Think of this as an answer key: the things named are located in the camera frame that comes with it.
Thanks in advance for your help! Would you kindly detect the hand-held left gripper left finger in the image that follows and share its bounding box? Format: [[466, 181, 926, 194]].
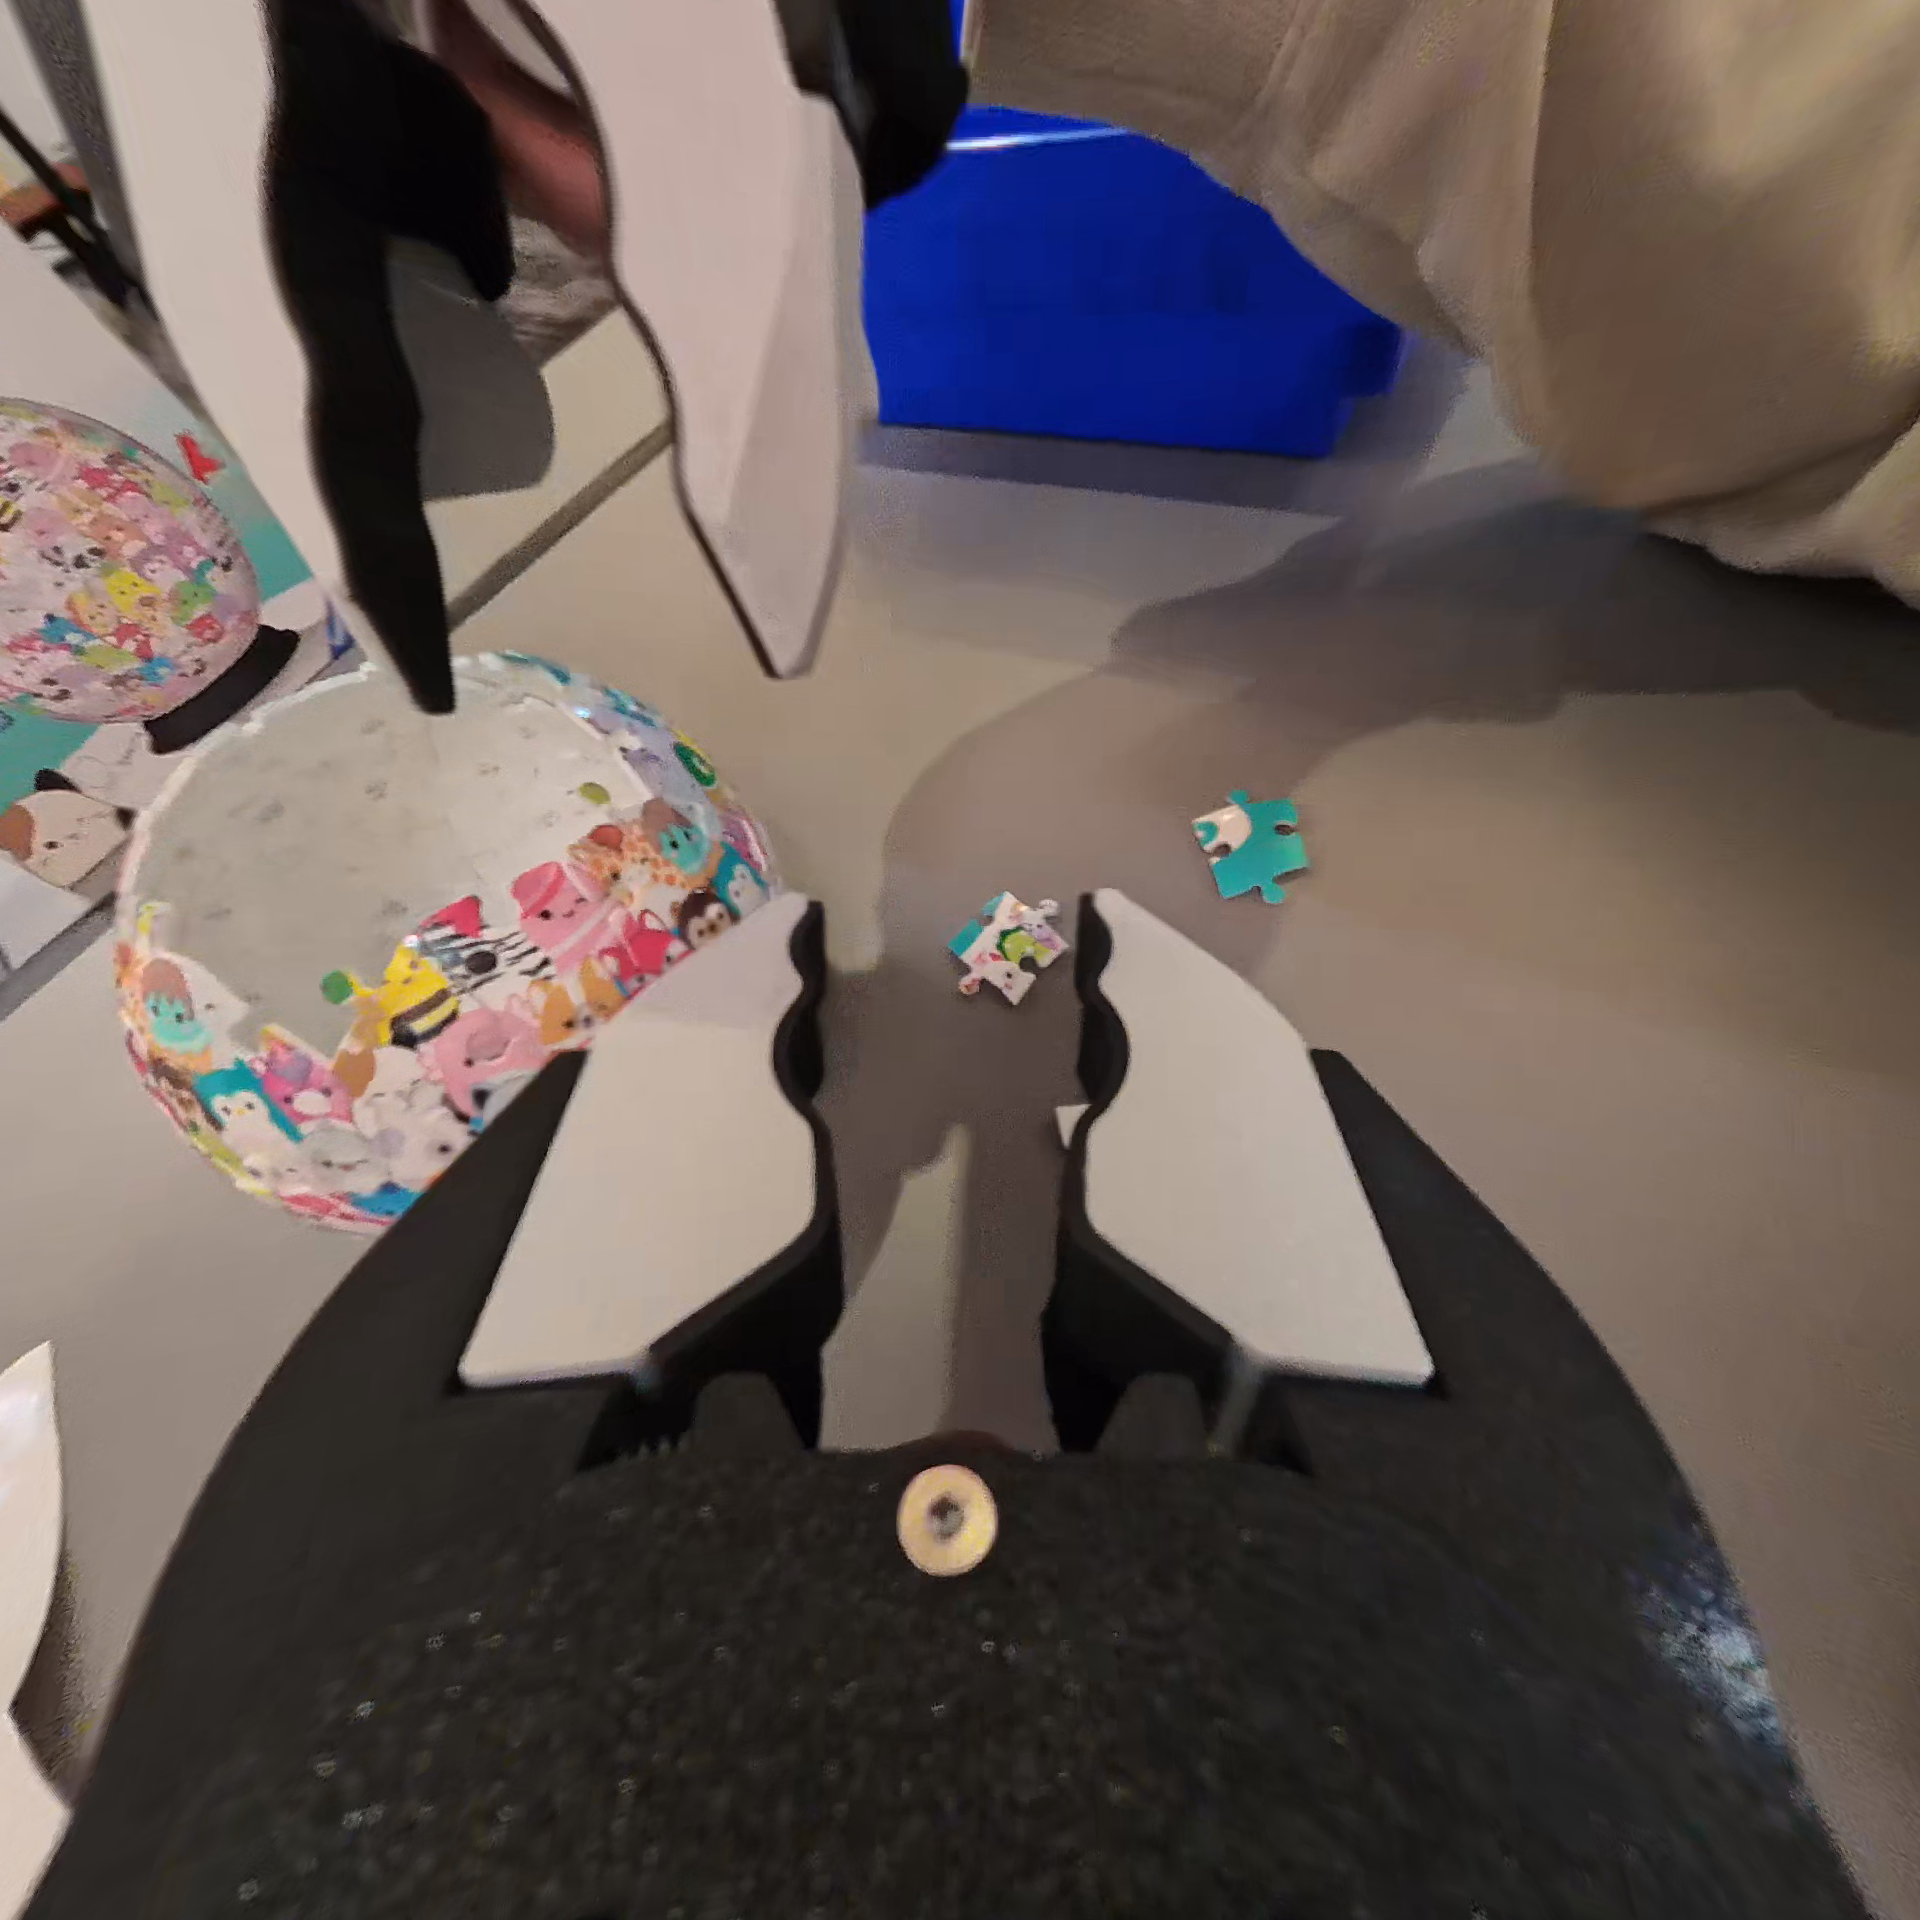
[[457, 897, 847, 1456]]

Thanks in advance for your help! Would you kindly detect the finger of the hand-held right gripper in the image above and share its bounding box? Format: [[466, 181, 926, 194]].
[[81, 0, 519, 717], [510, 0, 884, 682]]

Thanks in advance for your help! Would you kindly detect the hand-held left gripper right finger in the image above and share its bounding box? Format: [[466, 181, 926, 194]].
[[1039, 883, 1437, 1457]]

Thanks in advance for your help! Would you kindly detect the colourful puzzle ball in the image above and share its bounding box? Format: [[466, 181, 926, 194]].
[[113, 651, 786, 1240]]

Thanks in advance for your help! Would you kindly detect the person's right forearm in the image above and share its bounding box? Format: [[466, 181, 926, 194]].
[[960, 0, 1920, 609]]

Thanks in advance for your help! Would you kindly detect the colourful puzzle piece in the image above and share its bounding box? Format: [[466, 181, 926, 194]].
[[947, 891, 1072, 1009]]

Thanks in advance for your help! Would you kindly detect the teal puzzle piece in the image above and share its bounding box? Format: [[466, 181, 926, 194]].
[[1192, 791, 1310, 910]]

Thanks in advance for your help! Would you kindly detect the puzzle box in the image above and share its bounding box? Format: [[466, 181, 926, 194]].
[[0, 395, 368, 979]]

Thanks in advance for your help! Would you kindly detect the paper sheet with ball pictures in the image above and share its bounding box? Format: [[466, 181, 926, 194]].
[[0, 1339, 71, 1877]]

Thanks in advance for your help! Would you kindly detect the person's right hand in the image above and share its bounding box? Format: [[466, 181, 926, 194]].
[[427, 0, 617, 233]]

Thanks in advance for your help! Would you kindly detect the blue plastic bin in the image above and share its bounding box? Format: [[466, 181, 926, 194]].
[[861, 104, 1413, 463]]

